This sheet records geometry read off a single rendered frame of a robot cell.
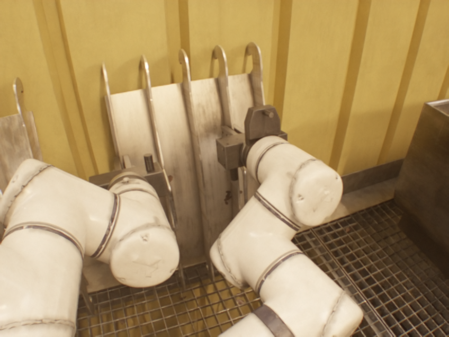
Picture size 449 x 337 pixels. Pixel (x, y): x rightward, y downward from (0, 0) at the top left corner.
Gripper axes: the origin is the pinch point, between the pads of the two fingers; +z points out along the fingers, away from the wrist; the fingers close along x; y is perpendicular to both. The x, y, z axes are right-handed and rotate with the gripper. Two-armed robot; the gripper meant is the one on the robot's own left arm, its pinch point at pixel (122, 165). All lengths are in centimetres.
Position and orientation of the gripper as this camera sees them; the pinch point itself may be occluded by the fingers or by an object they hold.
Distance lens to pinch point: 70.0
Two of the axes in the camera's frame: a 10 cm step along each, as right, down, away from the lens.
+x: -9.3, 2.1, -2.9
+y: -0.8, -9.1, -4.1
